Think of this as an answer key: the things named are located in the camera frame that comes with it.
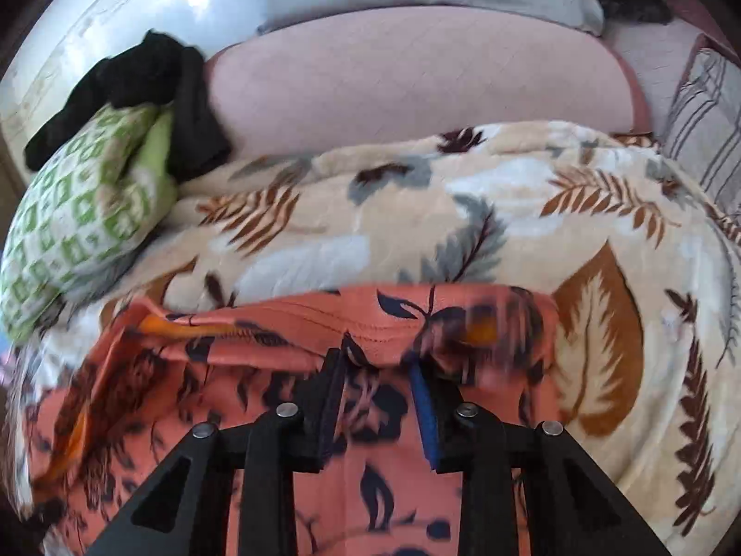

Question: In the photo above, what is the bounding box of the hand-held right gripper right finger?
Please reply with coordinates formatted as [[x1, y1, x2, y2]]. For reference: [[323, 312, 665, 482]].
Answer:
[[408, 353, 672, 556]]

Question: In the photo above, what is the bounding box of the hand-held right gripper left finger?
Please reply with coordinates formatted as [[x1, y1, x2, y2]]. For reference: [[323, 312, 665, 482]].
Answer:
[[86, 333, 355, 556]]

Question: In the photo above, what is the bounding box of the orange floral garment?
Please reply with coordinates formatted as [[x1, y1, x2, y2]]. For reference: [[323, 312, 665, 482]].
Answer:
[[29, 284, 565, 556]]

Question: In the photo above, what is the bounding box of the cream leaf-print blanket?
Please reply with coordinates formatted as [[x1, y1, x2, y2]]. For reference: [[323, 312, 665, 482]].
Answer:
[[0, 119, 741, 556]]

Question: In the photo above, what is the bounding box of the green patterned cloth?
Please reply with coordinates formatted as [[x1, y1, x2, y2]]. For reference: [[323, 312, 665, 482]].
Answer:
[[0, 101, 179, 345]]

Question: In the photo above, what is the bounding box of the pink quilted mattress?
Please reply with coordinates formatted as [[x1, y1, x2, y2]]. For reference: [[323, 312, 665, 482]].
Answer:
[[202, 6, 652, 157]]

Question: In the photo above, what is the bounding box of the black garment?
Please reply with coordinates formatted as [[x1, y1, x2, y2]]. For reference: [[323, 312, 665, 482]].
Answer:
[[24, 29, 232, 180]]

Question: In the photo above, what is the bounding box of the striped pillow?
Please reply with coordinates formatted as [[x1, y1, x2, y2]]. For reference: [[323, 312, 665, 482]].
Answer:
[[660, 46, 741, 215]]

